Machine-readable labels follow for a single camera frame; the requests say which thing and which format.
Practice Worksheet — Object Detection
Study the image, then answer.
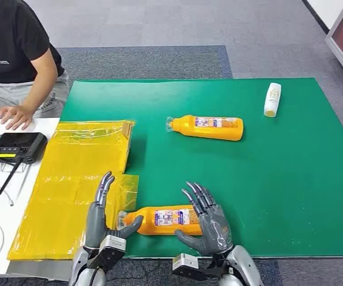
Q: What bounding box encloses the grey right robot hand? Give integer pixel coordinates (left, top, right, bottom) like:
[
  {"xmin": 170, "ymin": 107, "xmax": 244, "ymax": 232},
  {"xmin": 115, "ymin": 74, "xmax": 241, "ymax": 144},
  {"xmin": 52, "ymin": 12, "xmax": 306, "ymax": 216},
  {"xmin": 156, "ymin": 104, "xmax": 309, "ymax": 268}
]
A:
[{"xmin": 174, "ymin": 181, "xmax": 234, "ymax": 257}]

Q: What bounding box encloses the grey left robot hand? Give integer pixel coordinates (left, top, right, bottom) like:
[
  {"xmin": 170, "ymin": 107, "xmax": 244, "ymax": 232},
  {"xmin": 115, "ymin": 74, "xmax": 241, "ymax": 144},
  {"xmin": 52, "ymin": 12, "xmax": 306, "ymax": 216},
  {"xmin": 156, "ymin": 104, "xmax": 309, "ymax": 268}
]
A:
[{"xmin": 84, "ymin": 170, "xmax": 144, "ymax": 250}]

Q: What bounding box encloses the orange detergent bottle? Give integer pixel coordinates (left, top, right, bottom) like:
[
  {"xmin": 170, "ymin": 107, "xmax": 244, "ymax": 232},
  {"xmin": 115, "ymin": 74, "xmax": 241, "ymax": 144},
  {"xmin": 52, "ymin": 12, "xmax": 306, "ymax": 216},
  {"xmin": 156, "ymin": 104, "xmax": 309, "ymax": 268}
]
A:
[
  {"xmin": 116, "ymin": 204, "xmax": 204, "ymax": 237},
  {"xmin": 165, "ymin": 114, "xmax": 244, "ymax": 142}
]

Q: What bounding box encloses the small white bottle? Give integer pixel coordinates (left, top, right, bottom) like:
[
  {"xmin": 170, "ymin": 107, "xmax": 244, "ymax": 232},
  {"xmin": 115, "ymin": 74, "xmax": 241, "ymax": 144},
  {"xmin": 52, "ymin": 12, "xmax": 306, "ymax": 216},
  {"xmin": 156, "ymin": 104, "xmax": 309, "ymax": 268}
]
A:
[{"xmin": 263, "ymin": 82, "xmax": 282, "ymax": 118}]

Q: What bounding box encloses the yellow plastic-wrapped box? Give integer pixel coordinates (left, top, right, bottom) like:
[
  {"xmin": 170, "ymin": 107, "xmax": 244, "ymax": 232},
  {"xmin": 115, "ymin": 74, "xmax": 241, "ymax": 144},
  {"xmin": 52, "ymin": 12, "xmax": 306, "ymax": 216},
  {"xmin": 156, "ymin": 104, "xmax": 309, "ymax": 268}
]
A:
[{"xmin": 7, "ymin": 120, "xmax": 139, "ymax": 262}]

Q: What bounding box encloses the green mat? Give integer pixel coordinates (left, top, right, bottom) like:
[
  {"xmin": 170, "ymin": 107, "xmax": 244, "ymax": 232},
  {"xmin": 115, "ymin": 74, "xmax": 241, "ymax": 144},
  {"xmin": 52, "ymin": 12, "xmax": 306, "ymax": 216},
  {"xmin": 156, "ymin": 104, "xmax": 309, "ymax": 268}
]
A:
[{"xmin": 59, "ymin": 77, "xmax": 343, "ymax": 259}]

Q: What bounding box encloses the black remote controller with antennas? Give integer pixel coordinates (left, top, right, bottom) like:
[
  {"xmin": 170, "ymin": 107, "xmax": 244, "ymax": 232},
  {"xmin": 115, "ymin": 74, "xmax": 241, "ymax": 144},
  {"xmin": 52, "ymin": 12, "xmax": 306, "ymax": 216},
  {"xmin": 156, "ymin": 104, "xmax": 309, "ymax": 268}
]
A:
[{"xmin": 0, "ymin": 132, "xmax": 48, "ymax": 196}]

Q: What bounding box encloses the person's hand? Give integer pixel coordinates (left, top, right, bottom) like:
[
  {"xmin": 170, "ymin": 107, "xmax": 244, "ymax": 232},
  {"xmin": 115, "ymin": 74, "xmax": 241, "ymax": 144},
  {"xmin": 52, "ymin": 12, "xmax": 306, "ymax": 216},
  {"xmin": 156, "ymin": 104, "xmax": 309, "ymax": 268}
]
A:
[{"xmin": 0, "ymin": 104, "xmax": 35, "ymax": 131}]

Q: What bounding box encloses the person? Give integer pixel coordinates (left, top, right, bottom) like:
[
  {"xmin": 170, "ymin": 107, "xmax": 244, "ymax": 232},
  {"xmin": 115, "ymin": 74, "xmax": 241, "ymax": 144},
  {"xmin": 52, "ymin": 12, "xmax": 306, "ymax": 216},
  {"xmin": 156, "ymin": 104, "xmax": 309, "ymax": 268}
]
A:
[{"xmin": 0, "ymin": 0, "xmax": 69, "ymax": 131}]

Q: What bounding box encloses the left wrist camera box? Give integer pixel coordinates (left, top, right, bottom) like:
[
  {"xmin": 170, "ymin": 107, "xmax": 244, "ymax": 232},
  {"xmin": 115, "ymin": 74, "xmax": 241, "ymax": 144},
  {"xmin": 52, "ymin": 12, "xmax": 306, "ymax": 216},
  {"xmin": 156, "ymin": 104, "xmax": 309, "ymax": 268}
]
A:
[{"xmin": 87, "ymin": 235, "xmax": 127, "ymax": 273}]

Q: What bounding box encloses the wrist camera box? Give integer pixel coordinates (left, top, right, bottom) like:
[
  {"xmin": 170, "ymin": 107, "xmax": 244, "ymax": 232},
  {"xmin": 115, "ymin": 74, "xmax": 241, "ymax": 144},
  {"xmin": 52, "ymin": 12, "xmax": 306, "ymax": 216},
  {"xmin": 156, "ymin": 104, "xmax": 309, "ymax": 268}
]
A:
[
  {"xmin": 87, "ymin": 235, "xmax": 127, "ymax": 273},
  {"xmin": 172, "ymin": 253, "xmax": 219, "ymax": 282}
]

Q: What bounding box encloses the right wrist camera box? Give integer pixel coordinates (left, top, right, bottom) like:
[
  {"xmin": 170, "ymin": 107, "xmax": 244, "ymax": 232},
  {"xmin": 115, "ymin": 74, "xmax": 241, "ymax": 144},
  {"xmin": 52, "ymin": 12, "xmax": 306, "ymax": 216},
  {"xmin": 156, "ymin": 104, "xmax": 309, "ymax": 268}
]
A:
[{"xmin": 172, "ymin": 253, "xmax": 219, "ymax": 282}]

